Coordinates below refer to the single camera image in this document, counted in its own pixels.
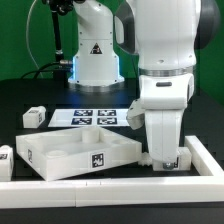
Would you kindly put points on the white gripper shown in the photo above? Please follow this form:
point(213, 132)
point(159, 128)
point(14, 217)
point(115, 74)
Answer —
point(163, 133)

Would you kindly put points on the white square tabletop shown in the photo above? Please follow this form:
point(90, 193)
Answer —
point(65, 153)

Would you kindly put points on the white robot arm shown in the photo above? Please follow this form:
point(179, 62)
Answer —
point(164, 34)

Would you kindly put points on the white L-shaped fence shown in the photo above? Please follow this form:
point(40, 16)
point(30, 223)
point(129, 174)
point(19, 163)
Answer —
point(206, 186)

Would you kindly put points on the white marker sheet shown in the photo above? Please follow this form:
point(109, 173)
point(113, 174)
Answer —
point(88, 117)

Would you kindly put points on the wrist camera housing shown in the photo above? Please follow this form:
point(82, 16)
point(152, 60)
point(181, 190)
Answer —
point(135, 115)

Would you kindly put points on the black camera pole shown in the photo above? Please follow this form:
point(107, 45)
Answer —
point(58, 7)

